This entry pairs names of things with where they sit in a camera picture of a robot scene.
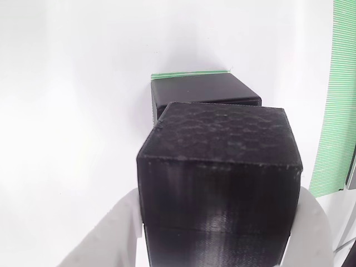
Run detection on black cube with seam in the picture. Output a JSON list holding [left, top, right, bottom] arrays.
[[136, 101, 303, 267]]

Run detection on black cube rounded edges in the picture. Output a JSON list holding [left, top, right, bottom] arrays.
[[150, 72, 263, 129]]

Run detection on black monitor silver bezel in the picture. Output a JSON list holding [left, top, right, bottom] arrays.
[[344, 143, 356, 193]]

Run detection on long green striped strip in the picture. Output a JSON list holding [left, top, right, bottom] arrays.
[[308, 0, 356, 199]]

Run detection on green striped square marker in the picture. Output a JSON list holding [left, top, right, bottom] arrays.
[[150, 69, 233, 81]]

